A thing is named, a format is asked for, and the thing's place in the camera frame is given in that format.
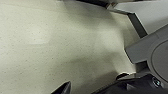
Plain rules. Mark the stainless steel dishwasher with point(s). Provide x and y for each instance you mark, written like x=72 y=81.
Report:
x=150 y=13

